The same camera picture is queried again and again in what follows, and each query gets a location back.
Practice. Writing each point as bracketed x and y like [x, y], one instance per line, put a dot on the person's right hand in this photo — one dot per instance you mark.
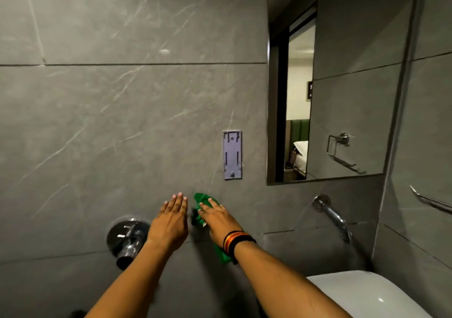
[220, 224]

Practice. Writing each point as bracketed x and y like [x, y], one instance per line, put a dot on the person's left hand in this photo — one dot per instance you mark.
[168, 227]

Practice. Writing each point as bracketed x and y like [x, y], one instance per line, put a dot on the person's left little finger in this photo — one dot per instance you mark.
[164, 210]

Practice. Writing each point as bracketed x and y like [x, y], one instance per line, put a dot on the person's right fingers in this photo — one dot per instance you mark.
[212, 209]

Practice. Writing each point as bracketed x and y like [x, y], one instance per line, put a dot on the person's left middle finger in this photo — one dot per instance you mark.
[179, 204]

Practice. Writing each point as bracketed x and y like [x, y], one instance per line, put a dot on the green cleaning cloth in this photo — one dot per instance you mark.
[203, 200]

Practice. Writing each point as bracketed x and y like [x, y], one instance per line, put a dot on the person's right forearm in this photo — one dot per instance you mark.
[282, 286]

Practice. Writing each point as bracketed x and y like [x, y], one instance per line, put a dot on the person's left forearm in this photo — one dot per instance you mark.
[136, 286]

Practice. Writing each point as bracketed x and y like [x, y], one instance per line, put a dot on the orange striped wrist band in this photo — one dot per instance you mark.
[231, 238]

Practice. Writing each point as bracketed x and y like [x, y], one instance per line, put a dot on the black wrist band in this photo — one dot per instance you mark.
[242, 240]

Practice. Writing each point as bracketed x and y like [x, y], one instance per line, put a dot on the white ceramic sink basin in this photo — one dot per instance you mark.
[363, 296]

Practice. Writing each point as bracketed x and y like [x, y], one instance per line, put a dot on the grey plastic wall bracket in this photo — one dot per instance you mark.
[232, 155]

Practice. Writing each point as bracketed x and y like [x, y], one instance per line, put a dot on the chrome wall spout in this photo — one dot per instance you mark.
[333, 217]

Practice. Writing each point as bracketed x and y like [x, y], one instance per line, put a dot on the rectangular wall mirror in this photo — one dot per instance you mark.
[353, 81]

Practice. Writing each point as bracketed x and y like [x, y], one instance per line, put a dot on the chrome towel rail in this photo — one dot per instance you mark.
[430, 200]

